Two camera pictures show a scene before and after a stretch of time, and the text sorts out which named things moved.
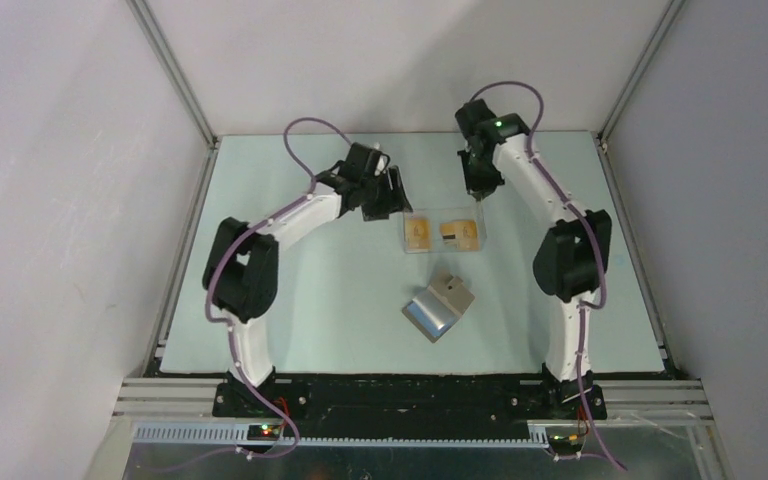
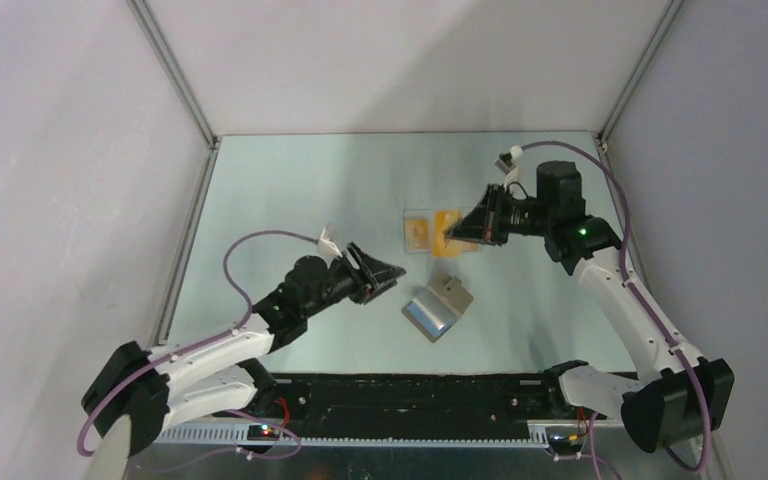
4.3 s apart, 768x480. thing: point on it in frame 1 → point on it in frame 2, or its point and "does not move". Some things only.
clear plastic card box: [455, 229] does not move
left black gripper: [394, 200] → [379, 275]
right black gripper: [479, 188] → [483, 223]
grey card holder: [435, 309] does not move
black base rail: [412, 405] does not move
